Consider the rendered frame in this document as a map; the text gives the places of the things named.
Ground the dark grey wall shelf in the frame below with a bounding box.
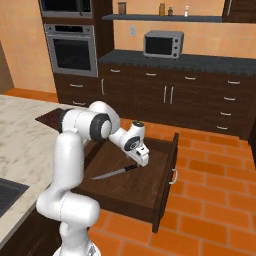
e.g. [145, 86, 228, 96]
[101, 13, 224, 24]

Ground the dark brown cutting board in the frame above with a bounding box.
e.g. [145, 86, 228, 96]
[34, 107, 73, 134]

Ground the dark wood island cabinet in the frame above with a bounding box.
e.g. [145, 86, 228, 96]
[0, 205, 65, 256]

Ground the dark wood open drawer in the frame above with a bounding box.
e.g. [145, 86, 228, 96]
[71, 132, 180, 234]

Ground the brown jar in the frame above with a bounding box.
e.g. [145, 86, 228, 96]
[117, 1, 128, 16]

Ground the stainless steel wall oven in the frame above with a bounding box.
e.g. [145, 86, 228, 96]
[43, 23, 100, 79]

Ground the stainless steel built-in microwave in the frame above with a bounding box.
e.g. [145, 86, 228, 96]
[37, 0, 94, 19]

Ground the silver toaster oven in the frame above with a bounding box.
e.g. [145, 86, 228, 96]
[142, 29, 185, 61]

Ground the black-handled steel knife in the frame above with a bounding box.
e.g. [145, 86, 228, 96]
[91, 162, 141, 181]

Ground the dark grey sink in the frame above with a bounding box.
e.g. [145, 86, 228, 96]
[0, 177, 30, 218]

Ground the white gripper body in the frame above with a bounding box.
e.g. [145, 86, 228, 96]
[130, 143, 151, 168]

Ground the dark wood cupboard run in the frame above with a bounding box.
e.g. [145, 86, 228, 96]
[53, 49, 256, 142]

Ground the silver drawer handle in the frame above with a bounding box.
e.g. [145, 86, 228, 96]
[168, 168, 179, 186]

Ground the dark wood wall cupboard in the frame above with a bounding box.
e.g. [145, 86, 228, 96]
[221, 0, 256, 24]

